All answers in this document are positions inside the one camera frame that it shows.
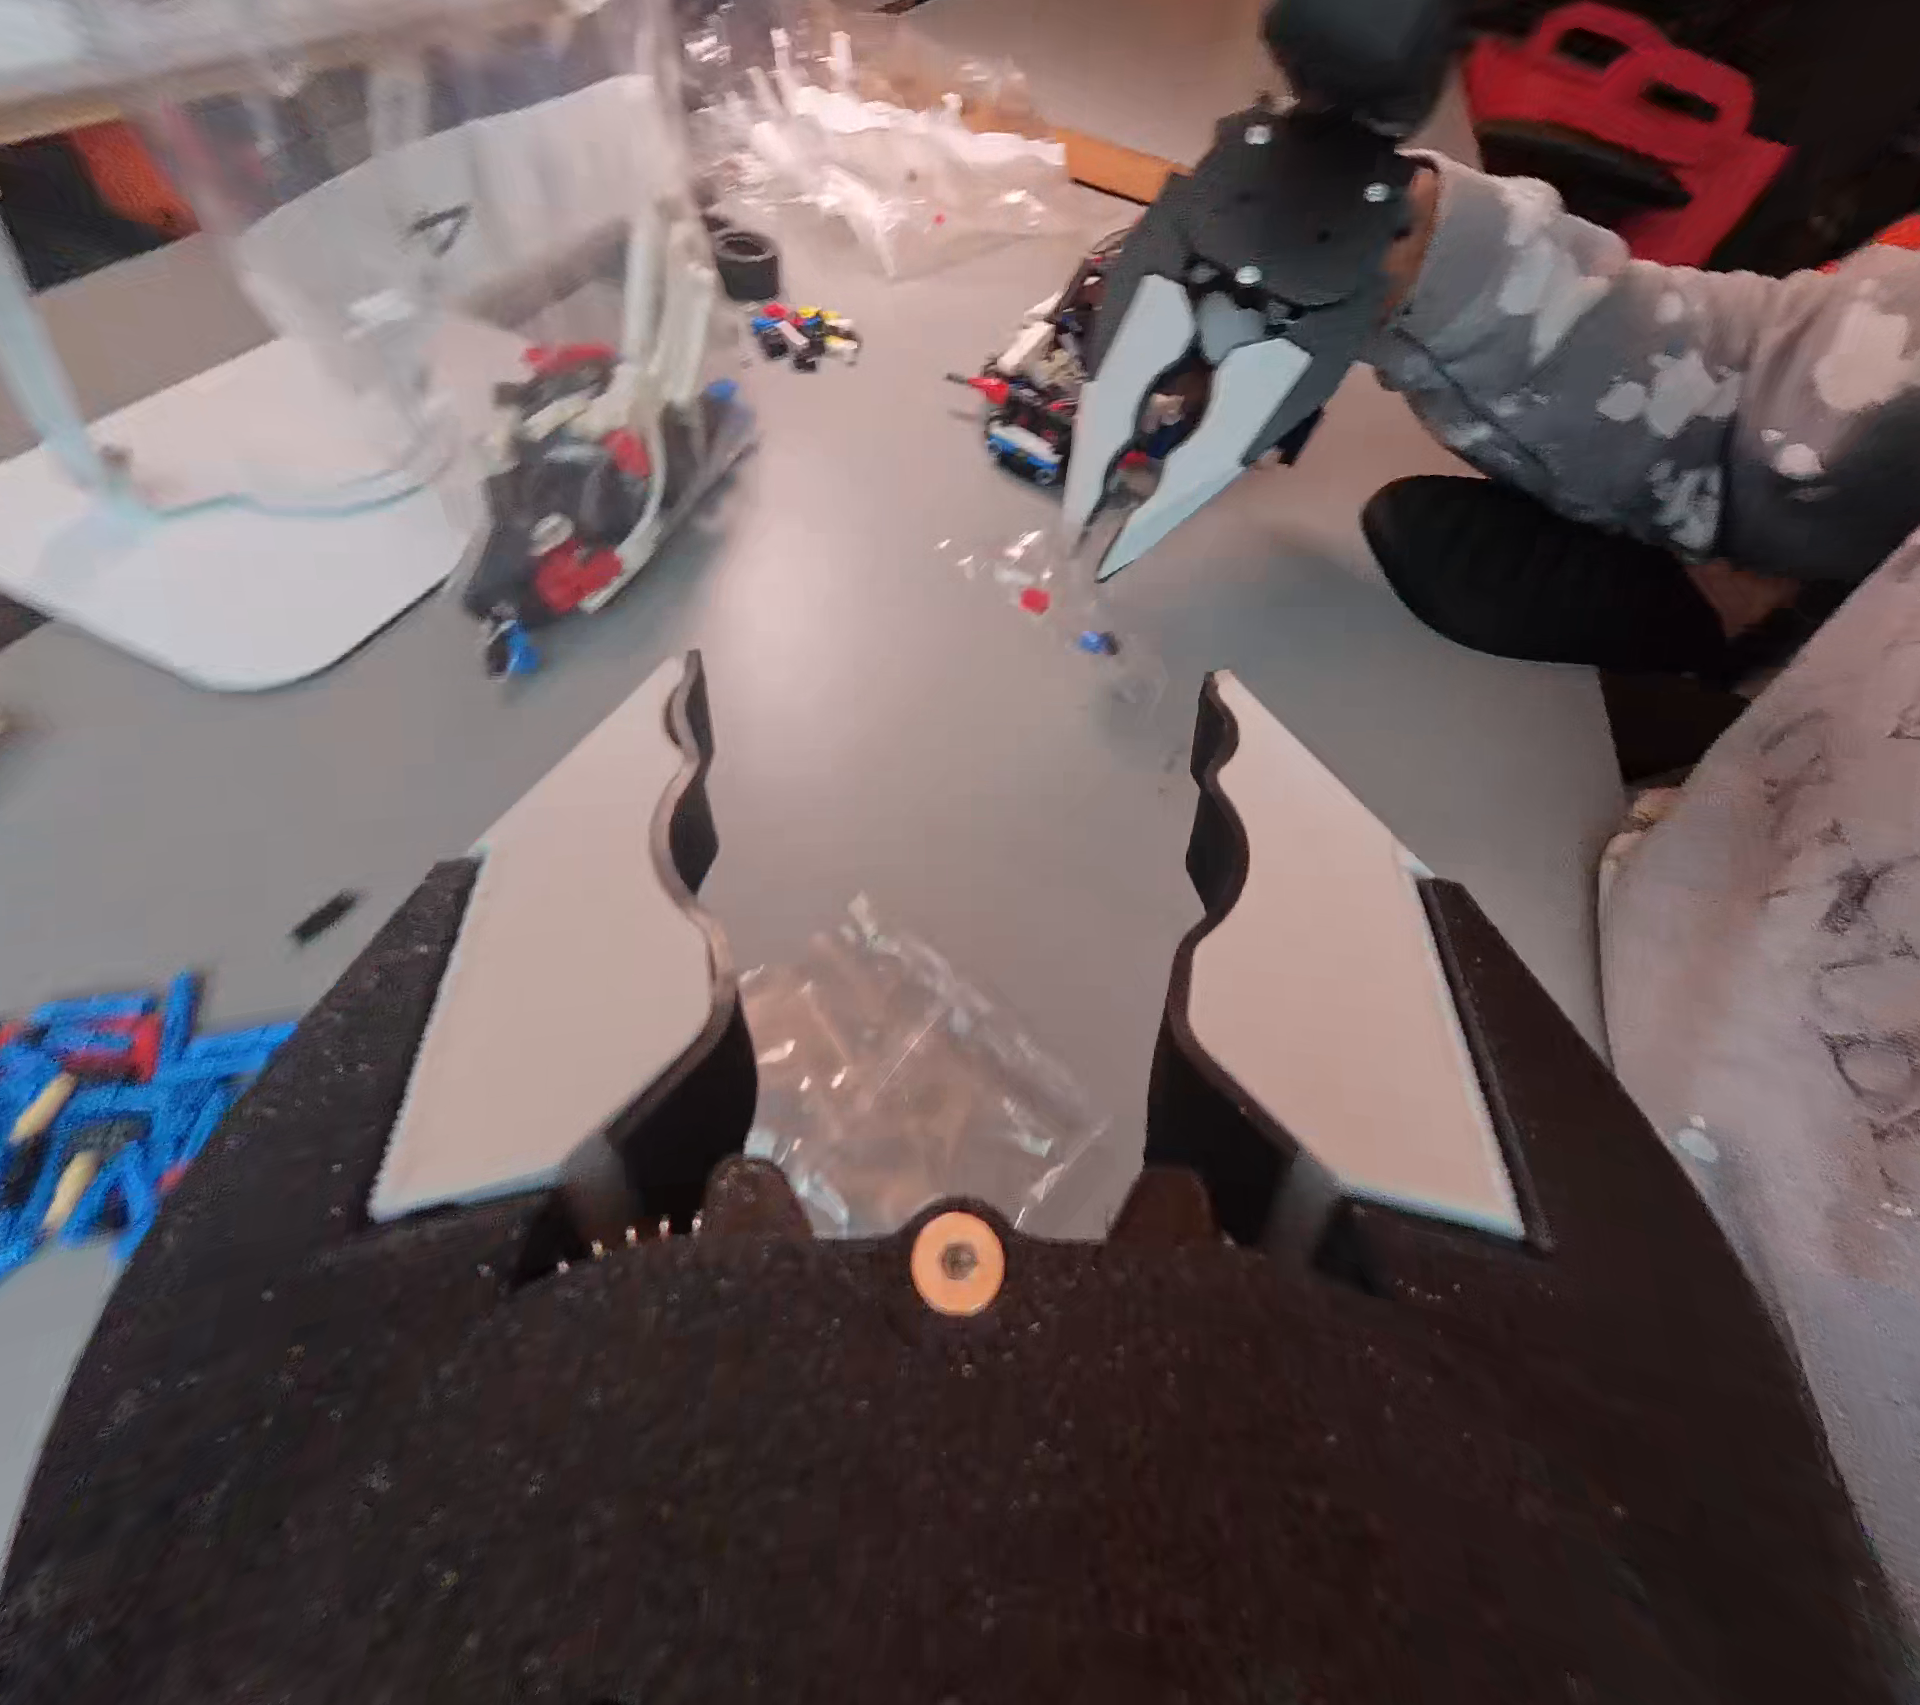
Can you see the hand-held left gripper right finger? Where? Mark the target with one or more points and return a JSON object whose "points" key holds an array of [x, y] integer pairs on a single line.
{"points": [[1334, 1016]]}

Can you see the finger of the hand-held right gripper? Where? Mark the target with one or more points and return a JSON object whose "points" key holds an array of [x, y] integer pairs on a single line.
{"points": [[1239, 415], [1124, 363]]}

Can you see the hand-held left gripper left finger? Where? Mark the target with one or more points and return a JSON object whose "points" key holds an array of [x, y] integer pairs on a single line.
{"points": [[555, 985]]}

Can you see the small clear plastic bag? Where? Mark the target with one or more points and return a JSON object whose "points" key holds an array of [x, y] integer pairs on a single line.
{"points": [[1050, 582]]}

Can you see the large clear toy brick bag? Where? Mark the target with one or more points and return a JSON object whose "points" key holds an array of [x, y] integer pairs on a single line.
{"points": [[570, 506]]}

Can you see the grey desk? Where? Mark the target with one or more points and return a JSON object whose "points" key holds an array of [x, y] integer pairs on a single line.
{"points": [[930, 775]]}

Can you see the toy race car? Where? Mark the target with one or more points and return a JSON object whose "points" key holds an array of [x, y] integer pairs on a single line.
{"points": [[1029, 384]]}

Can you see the brown cardboard strip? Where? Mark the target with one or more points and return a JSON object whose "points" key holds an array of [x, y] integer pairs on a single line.
{"points": [[1118, 169]]}

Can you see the black toy pin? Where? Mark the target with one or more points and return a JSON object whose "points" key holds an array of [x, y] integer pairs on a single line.
{"points": [[326, 918]]}

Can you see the clear bag of white parts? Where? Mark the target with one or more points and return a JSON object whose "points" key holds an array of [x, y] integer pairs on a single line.
{"points": [[885, 161]]}

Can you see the cluster of small toy pieces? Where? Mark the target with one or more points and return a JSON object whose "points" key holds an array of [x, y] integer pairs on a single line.
{"points": [[803, 332]]}

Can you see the flat empty clear bag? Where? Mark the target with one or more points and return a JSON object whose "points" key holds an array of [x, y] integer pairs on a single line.
{"points": [[900, 1075]]}

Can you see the black toy tyre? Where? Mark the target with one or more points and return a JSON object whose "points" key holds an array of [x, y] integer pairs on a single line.
{"points": [[746, 265]]}

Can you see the red plastic case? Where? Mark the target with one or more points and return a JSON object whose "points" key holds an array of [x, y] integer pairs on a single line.
{"points": [[1725, 190]]}

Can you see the pile of blue toy pins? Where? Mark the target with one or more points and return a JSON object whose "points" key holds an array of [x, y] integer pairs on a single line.
{"points": [[105, 1106]]}

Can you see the person's mottled sweatshirt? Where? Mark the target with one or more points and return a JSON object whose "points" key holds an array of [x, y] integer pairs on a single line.
{"points": [[1801, 985]]}

